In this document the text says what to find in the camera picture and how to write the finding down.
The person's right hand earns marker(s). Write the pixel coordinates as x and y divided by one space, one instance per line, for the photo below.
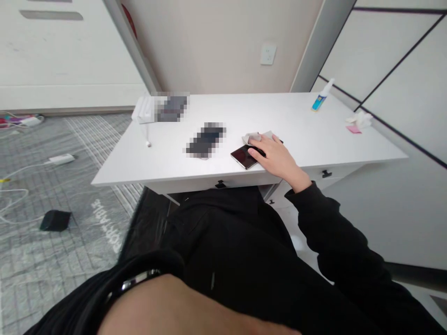
279 164

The person's left hand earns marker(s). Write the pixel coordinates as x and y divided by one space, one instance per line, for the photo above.
181 310

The black smartphone with silver edge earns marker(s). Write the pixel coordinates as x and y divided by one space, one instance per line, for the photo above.
242 155

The grey cleaning cloth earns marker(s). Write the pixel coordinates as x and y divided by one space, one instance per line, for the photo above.
248 136

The white desk with drawers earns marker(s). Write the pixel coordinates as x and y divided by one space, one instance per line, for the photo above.
314 146

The white spray bottle blue label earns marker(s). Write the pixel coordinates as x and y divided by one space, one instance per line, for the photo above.
320 99

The pink paper pad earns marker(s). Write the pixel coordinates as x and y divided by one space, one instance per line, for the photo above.
353 129

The person's body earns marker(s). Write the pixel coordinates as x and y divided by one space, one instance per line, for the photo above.
244 251

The crumpled white tissue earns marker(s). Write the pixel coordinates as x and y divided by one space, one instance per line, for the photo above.
359 119

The grey checked rug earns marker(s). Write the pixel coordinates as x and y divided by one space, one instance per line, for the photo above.
52 265

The white ribbed box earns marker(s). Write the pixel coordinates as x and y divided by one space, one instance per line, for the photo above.
144 110

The black square pouch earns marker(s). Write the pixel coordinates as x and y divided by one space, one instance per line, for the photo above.
55 221

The white power adapter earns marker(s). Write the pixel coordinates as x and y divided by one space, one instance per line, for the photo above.
62 159

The white cabinet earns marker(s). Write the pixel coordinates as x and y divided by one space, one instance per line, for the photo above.
70 52

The white power strip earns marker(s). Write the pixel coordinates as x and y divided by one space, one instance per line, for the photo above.
32 121

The white wall socket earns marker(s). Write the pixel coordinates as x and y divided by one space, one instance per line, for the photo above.
268 54

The white panel door black frame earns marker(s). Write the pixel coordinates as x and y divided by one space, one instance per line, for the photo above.
391 69

